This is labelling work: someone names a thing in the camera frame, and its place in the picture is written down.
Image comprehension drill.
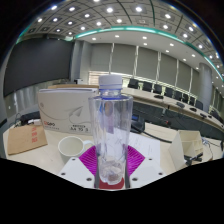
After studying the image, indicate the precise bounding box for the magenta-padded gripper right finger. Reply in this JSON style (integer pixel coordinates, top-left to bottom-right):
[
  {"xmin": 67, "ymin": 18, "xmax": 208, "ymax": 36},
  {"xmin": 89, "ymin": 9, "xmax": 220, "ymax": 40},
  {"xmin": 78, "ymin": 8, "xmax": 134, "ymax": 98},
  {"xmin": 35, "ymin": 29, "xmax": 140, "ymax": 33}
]
[{"xmin": 125, "ymin": 145, "xmax": 168, "ymax": 189}]

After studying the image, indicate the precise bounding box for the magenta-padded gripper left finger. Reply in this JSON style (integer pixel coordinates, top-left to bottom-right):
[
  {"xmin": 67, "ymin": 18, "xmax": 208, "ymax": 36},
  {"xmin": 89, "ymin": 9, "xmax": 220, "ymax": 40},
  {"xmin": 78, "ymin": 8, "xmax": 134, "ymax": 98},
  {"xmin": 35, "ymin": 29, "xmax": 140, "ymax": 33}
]
[{"xmin": 58, "ymin": 145, "xmax": 100, "ymax": 190}]

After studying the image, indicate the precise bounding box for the clear plastic water bottle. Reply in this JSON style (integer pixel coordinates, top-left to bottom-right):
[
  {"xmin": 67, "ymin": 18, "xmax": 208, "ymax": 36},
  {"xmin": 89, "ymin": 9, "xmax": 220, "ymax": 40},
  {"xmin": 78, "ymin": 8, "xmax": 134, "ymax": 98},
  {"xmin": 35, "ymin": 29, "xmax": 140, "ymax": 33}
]
[{"xmin": 88, "ymin": 73, "xmax": 134, "ymax": 185}]

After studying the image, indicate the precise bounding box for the white ceramic mug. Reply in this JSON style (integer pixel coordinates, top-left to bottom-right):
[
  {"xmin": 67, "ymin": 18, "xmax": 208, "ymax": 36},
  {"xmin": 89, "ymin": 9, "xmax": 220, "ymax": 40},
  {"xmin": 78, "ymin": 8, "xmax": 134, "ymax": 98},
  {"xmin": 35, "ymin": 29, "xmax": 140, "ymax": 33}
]
[{"xmin": 57, "ymin": 135, "xmax": 96, "ymax": 166}]

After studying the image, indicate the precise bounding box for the open white cardboard box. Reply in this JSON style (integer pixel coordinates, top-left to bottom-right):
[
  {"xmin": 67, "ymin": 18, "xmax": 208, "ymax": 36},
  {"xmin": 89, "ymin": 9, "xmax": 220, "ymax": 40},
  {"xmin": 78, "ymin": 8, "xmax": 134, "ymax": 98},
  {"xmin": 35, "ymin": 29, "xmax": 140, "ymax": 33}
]
[{"xmin": 168, "ymin": 129, "xmax": 204, "ymax": 171}]

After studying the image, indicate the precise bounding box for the black stapler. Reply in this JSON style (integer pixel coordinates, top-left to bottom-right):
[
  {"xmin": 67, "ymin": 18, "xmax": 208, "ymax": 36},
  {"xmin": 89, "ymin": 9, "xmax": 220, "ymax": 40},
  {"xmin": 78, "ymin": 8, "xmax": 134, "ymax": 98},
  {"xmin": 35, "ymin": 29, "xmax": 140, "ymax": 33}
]
[{"xmin": 184, "ymin": 154, "xmax": 204, "ymax": 166}]

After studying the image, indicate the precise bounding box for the white paper carton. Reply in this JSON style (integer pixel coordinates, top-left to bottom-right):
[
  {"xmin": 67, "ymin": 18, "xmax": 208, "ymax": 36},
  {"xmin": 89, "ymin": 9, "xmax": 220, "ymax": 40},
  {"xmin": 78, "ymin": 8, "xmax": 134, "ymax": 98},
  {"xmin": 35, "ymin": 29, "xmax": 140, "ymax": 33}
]
[{"xmin": 37, "ymin": 87, "xmax": 99, "ymax": 136}]

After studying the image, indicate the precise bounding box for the flat brown cardboard sheet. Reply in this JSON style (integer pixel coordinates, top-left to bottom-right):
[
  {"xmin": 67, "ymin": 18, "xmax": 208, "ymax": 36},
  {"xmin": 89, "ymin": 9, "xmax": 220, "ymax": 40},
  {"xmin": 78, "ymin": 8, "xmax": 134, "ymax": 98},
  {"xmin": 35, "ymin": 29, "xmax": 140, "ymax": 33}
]
[{"xmin": 6, "ymin": 123, "xmax": 49, "ymax": 156}]

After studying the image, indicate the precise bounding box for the long curved conference desk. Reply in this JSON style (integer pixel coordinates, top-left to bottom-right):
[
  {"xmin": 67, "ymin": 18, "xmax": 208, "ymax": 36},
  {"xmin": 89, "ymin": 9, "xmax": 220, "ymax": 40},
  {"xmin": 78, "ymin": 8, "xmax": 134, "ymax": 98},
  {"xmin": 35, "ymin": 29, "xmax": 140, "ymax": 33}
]
[{"xmin": 121, "ymin": 86, "xmax": 224, "ymax": 134}]

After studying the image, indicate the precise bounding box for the row of black office chairs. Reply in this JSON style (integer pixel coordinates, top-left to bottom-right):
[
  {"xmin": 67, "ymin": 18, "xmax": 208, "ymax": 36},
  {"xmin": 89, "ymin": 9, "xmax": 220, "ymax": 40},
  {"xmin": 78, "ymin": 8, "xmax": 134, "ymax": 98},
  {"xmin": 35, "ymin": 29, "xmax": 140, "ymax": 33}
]
[{"xmin": 128, "ymin": 78, "xmax": 224, "ymax": 122}]

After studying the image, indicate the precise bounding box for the group of ceiling lights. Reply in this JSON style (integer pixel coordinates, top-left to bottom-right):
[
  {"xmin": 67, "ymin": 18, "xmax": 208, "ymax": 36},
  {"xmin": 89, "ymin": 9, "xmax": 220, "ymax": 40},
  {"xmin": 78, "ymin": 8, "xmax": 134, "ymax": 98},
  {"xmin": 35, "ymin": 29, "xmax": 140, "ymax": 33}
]
[{"xmin": 16, "ymin": 0, "xmax": 224, "ymax": 68}]

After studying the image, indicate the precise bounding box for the black device with cables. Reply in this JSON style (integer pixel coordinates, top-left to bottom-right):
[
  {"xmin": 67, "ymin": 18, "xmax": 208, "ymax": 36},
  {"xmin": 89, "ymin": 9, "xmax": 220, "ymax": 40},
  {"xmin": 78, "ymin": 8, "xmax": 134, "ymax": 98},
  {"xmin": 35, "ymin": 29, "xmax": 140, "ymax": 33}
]
[{"xmin": 19, "ymin": 110, "xmax": 42, "ymax": 126}]

